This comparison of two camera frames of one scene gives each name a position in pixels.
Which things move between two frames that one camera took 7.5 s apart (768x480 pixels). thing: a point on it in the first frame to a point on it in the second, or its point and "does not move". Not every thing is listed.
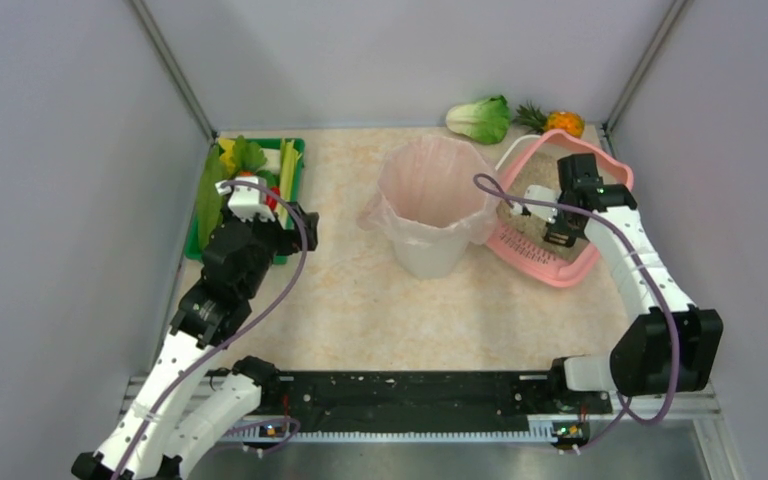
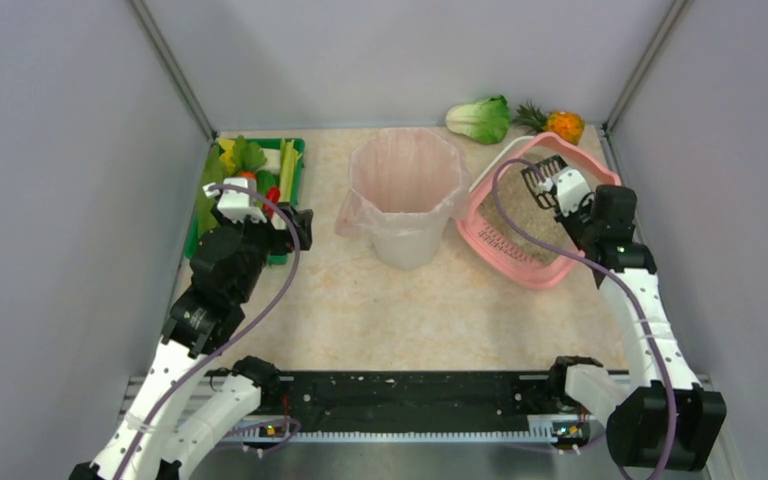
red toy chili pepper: (272, 201) does not move
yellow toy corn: (227, 156) does not move
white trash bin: (429, 261) to (407, 240)
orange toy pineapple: (569, 121) does not move
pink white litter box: (518, 238) to (506, 254)
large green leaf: (211, 206) does not move
